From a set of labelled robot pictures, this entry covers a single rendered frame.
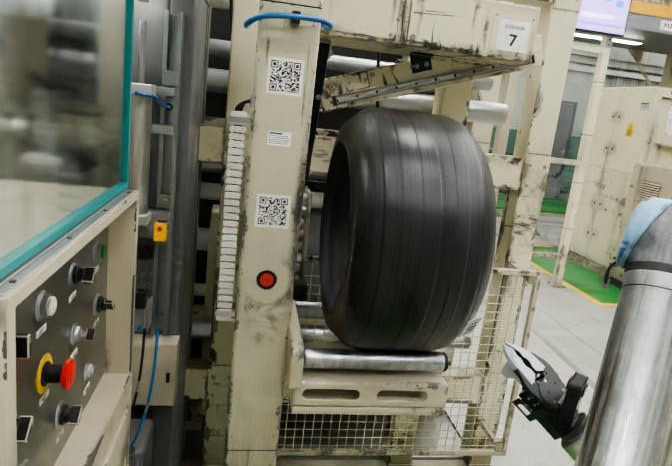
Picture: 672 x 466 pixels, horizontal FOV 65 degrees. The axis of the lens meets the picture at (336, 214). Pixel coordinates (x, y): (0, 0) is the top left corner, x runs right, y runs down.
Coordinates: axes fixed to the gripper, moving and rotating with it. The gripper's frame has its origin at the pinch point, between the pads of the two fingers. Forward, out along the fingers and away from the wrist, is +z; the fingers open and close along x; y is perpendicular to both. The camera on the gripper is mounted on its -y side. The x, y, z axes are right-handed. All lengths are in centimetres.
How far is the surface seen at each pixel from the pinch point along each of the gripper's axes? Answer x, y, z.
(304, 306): -7, 41, 39
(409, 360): -8.0, 19.1, 10.9
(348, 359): -18.7, 21.7, 20.1
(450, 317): -6.6, 0.2, 12.5
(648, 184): 438, 164, -32
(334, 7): 22, -14, 88
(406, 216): -9.6, -13.4, 32.3
